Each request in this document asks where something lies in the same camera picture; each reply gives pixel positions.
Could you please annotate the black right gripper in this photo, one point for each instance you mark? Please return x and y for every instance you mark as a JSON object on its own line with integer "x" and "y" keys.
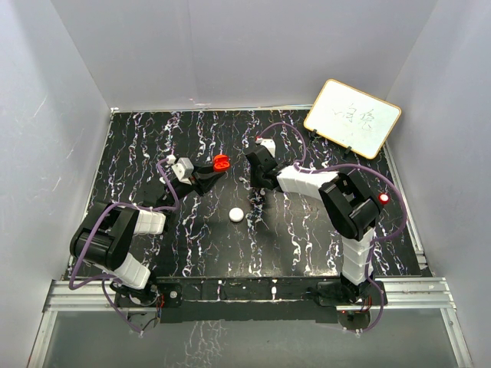
{"x": 255, "y": 182}

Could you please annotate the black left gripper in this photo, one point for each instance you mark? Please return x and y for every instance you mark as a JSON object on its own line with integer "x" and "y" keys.
{"x": 203, "y": 185}

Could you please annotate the orange charging case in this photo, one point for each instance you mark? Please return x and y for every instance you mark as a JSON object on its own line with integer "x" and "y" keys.
{"x": 221, "y": 163}

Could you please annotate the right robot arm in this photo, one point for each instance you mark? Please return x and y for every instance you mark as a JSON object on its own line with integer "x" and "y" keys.
{"x": 352, "y": 208}

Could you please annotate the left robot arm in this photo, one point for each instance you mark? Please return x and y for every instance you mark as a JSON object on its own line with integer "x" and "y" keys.
{"x": 101, "y": 244}

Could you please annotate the white round charging case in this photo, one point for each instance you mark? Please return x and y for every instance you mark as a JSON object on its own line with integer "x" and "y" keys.
{"x": 236, "y": 215}

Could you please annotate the yellow framed whiteboard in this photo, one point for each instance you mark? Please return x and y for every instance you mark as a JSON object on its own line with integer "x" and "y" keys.
{"x": 351, "y": 118}

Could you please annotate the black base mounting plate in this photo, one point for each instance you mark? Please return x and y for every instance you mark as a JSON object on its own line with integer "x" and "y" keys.
{"x": 242, "y": 299}

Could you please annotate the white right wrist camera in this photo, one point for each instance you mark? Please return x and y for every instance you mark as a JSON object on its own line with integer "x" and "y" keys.
{"x": 269, "y": 144}

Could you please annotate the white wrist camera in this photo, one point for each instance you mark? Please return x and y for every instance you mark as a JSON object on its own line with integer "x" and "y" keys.
{"x": 269, "y": 144}
{"x": 182, "y": 168}

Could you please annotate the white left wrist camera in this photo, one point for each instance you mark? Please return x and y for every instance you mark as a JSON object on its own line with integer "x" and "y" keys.
{"x": 182, "y": 168}

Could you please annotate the aluminium frame rail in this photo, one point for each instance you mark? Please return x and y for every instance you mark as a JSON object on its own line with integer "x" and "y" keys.
{"x": 403, "y": 293}

